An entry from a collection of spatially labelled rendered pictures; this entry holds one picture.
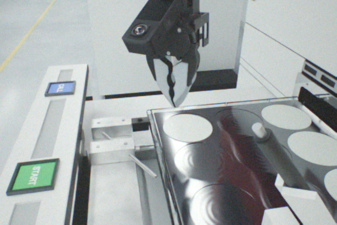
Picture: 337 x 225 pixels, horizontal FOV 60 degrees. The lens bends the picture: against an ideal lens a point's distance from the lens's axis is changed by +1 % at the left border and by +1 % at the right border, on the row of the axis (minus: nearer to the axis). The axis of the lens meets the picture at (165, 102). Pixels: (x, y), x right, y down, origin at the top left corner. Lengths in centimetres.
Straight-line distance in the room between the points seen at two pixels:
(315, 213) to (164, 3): 31
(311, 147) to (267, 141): 43
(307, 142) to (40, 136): 48
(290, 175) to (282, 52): 70
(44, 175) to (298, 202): 32
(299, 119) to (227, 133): 17
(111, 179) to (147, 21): 27
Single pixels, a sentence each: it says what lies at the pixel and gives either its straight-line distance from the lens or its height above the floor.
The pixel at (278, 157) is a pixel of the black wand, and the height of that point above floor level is 112.
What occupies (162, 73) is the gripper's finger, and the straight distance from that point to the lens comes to 48.
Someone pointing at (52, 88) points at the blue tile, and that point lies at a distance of 66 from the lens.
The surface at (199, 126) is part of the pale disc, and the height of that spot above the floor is 90.
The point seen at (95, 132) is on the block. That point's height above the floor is 90.
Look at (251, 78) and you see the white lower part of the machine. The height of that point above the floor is 81.
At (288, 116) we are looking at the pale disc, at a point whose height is 90.
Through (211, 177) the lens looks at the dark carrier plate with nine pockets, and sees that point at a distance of 50.
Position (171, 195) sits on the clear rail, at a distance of 46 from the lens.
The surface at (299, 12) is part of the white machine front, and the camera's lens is 84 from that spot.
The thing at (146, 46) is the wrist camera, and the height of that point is 112.
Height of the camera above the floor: 124
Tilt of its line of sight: 30 degrees down
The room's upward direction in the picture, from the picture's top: straight up
